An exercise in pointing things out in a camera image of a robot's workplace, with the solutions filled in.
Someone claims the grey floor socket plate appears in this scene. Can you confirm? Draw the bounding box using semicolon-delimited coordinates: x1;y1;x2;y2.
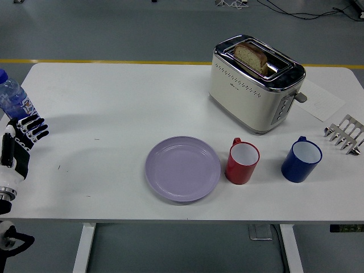
247;224;274;241

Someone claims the cream and chrome toaster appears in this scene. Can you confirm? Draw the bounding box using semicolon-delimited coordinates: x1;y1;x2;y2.
208;34;308;135

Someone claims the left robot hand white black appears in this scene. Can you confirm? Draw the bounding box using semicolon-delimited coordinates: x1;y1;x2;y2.
0;114;49;190

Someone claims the silver metal toast rack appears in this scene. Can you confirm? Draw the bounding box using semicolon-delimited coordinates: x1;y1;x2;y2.
324;114;364;156

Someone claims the black table control panel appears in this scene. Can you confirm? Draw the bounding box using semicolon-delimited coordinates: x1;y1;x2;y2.
329;224;364;233

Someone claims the brown bread slice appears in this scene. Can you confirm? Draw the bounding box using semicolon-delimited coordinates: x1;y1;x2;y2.
233;42;268;75

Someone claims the blue mug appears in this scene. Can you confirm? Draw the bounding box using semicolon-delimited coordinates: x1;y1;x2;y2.
281;136;323;183

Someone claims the blue-capped water bottle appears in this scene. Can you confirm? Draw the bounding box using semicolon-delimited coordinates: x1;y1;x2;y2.
0;68;43;121

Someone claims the grey cable under table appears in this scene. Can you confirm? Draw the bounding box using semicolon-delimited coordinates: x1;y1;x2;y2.
270;224;293;273

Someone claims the white table leg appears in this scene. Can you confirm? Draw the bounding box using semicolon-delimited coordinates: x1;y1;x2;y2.
72;223;97;273
278;224;304;273

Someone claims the white paper sheet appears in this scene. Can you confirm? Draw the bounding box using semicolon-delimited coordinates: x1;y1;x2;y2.
294;79;346;122

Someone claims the purple round plate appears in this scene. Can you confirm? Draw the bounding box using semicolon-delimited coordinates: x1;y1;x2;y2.
145;135;221;202

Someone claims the black floor cable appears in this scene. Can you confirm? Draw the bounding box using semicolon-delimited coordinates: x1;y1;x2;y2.
257;0;364;22

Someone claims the red mug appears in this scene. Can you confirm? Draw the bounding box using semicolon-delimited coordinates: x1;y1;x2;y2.
225;137;260;185

